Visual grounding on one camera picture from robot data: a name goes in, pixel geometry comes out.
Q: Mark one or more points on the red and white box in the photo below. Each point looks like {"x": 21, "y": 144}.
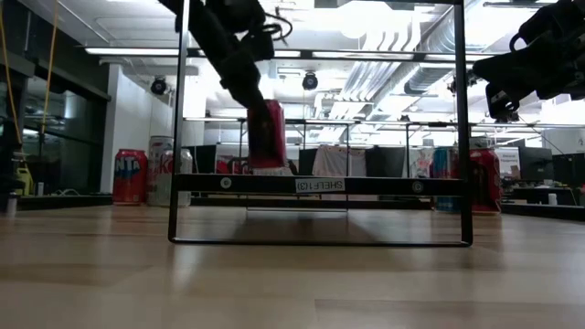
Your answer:
{"x": 228, "y": 166}

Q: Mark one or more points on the small white cup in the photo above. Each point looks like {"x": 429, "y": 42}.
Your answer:
{"x": 40, "y": 188}
{"x": 552, "y": 198}

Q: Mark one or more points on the red Star Wars Coca-Cola can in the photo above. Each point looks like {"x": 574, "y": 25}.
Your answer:
{"x": 486, "y": 183}

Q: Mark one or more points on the white cloth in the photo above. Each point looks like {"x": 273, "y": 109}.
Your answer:
{"x": 338, "y": 160}

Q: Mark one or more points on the yellow device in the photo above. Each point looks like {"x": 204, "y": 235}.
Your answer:
{"x": 25, "y": 180}

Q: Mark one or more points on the wooden shelf with black frame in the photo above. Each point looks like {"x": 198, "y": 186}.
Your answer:
{"x": 256, "y": 183}

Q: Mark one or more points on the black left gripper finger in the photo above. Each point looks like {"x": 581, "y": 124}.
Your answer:
{"x": 256, "y": 104}

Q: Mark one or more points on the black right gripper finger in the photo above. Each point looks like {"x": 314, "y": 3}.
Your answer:
{"x": 503, "y": 73}

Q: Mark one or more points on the silver ventilation duct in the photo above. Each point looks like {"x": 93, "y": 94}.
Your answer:
{"x": 425, "y": 80}

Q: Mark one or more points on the small white bottle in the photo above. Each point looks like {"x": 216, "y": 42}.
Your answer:
{"x": 12, "y": 204}

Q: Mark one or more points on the white sign board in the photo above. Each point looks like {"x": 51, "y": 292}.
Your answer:
{"x": 511, "y": 160}

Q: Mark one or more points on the silver Diet Coke can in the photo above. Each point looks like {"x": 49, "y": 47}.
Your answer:
{"x": 183, "y": 178}

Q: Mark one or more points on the black metal rack frame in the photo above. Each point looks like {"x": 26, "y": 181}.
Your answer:
{"x": 379, "y": 123}

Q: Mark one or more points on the dark can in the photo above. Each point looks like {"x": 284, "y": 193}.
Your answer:
{"x": 156, "y": 155}

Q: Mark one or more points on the white shelf label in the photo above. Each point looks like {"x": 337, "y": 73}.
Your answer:
{"x": 320, "y": 185}

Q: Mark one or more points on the long ceiling light strip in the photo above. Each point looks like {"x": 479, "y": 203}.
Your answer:
{"x": 137, "y": 51}

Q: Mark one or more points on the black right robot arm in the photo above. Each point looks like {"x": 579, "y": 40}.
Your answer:
{"x": 557, "y": 23}

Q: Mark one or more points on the red Fanta can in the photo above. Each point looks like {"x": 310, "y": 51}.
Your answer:
{"x": 130, "y": 183}

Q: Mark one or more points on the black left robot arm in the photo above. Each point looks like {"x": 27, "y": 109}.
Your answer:
{"x": 205, "y": 23}

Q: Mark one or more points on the black ceiling camera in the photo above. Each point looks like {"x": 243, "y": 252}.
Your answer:
{"x": 310, "y": 81}
{"x": 158, "y": 86}

